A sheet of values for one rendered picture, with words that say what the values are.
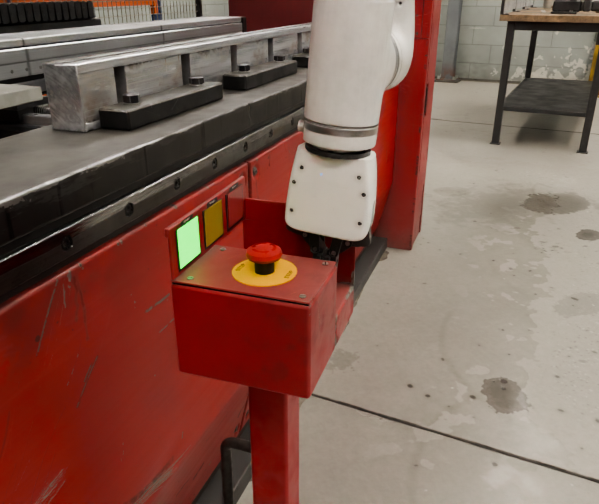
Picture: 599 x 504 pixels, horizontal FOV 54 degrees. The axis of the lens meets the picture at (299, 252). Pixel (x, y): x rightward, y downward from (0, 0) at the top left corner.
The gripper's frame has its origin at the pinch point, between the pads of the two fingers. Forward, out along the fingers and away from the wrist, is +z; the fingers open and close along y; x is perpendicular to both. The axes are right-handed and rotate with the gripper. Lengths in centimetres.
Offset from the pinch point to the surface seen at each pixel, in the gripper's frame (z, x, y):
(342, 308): 4.5, -1.5, 3.2
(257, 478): 30.4, -7.7, -4.3
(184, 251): -4.5, -12.6, -12.7
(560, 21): -16, 387, 47
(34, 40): -18, 29, -66
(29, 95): -23.3, -29.0, -16.4
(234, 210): -4.7, 0.6, -12.8
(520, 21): -13, 395, 22
